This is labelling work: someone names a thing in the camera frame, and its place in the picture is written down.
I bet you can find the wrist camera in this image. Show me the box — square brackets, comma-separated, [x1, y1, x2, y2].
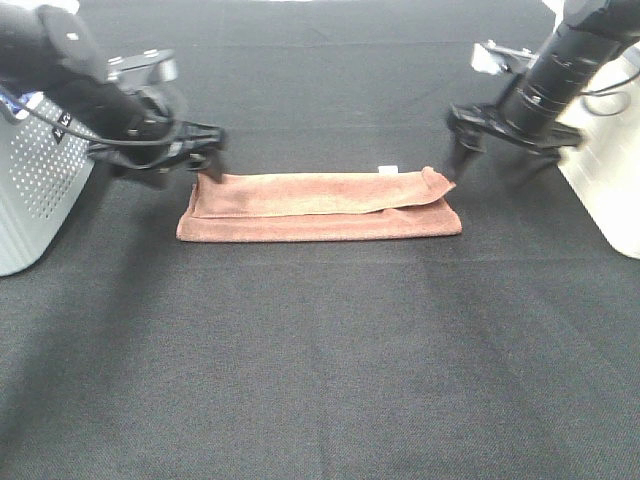
[107, 49, 178, 86]
[470, 40, 538, 75]

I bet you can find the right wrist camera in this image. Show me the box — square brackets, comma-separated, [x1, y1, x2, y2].
[470, 40, 538, 75]

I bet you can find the blue cloth in basket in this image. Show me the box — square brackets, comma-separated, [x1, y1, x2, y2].
[1, 89, 43, 123]

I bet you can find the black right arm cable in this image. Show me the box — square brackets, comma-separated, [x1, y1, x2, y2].
[579, 64, 640, 117]

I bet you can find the white plastic bin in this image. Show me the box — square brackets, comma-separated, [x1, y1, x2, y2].
[559, 45, 639, 259]

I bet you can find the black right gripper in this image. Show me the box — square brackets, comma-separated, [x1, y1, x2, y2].
[447, 104, 583, 188]

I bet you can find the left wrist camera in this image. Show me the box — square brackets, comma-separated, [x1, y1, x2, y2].
[107, 49, 178, 86]

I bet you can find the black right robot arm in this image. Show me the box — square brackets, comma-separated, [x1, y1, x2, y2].
[443, 1, 639, 181]

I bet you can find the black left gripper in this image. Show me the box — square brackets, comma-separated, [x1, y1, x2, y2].
[87, 121, 226, 188]

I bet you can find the grey perforated laundry basket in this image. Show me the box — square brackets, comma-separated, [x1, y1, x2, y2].
[1, 96, 93, 277]

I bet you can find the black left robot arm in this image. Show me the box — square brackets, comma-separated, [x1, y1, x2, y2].
[1, 1, 225, 189]

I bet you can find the brown microfiber towel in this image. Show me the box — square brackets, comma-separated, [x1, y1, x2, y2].
[176, 167, 462, 243]

